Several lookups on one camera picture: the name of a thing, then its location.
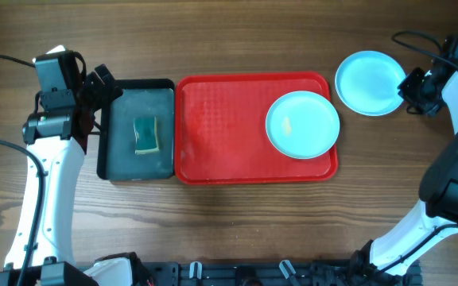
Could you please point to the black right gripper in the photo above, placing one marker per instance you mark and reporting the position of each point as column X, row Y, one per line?
column 413, row 90

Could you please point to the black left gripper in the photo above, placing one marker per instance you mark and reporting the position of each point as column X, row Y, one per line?
column 95, row 92

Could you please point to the light blue plate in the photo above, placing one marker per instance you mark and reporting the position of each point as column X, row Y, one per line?
column 367, row 83

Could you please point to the yellow green sponge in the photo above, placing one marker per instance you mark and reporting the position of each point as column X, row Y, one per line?
column 145, row 132

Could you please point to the mint green plate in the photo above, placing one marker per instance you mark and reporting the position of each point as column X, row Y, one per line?
column 302, row 125

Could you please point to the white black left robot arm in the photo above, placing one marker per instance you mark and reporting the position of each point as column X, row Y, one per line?
column 55, row 136

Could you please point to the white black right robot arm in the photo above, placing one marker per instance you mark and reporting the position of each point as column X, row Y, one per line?
column 433, row 218

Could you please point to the black water tray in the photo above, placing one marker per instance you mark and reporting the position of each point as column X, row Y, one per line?
column 117, row 159

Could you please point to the red plastic tray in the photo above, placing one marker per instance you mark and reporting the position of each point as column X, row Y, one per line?
column 220, row 133

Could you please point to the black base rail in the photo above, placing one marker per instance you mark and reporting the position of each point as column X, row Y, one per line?
column 316, row 273

